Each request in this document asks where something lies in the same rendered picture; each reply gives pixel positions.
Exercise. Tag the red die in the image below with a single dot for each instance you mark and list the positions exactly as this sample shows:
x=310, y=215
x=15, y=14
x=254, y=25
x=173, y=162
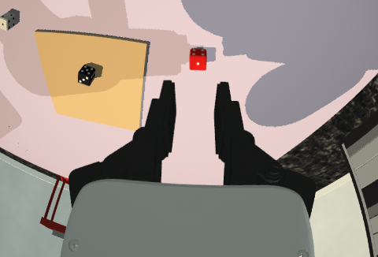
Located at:
x=198, y=59

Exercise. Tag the white die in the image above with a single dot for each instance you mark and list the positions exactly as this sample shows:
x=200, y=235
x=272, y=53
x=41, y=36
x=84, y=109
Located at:
x=7, y=21

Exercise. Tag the orange mat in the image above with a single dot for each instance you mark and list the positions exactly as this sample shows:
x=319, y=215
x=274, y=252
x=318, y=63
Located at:
x=115, y=95

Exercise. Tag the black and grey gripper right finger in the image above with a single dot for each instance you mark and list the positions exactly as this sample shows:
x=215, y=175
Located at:
x=244, y=162

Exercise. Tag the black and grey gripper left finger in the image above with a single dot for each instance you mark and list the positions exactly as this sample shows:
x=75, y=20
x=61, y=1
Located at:
x=137, y=159

